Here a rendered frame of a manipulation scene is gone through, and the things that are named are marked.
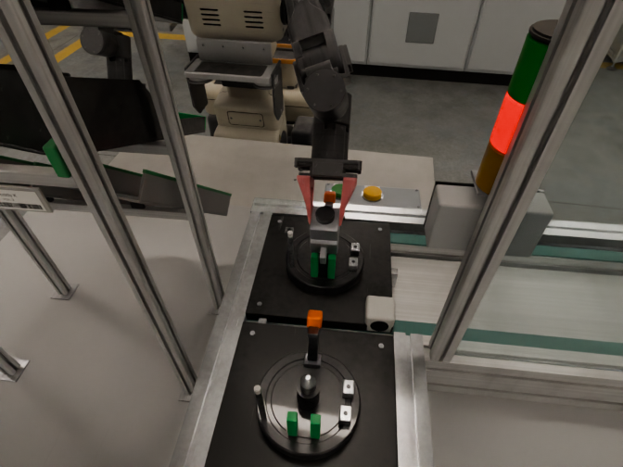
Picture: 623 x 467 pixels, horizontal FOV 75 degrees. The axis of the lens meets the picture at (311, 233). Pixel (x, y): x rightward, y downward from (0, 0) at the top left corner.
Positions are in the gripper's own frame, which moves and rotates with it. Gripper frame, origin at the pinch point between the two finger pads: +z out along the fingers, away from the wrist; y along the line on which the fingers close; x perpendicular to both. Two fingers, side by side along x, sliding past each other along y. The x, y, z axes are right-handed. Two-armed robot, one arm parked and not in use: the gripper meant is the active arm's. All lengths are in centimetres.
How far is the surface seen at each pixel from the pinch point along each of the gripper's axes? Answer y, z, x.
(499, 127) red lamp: 17.4, -9.7, -24.1
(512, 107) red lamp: 17.7, -11.1, -26.2
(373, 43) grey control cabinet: 9, -145, 273
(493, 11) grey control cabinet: 96, -161, 253
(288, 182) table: -13.6, -9.4, 43.3
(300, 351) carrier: -1.9, 19.4, -5.8
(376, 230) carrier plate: 9.0, 1.4, 16.5
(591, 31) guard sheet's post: 19.9, -14.1, -33.8
